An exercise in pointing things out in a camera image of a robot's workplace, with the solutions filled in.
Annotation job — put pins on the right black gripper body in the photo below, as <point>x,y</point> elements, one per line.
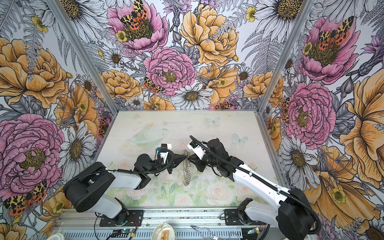
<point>207,160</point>

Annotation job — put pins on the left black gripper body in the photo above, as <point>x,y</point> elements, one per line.
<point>158,164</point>

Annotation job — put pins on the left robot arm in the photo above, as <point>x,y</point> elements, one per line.
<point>88,190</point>

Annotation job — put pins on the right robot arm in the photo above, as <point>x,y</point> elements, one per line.
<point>289,210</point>

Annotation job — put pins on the green circuit board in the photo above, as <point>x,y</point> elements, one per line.
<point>123,233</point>

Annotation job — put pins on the white round dish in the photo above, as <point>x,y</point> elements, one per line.
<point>164,232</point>

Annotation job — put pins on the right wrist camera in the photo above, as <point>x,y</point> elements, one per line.
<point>197,148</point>

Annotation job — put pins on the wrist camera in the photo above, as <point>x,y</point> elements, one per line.
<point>163,152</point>
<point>197,148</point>

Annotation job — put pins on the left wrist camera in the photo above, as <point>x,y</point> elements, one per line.
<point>163,152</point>

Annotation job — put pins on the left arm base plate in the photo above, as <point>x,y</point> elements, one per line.
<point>126,218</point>

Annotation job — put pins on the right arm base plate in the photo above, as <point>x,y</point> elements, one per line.
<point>234,217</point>

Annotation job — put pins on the aluminium front rail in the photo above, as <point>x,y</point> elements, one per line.
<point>177,217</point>

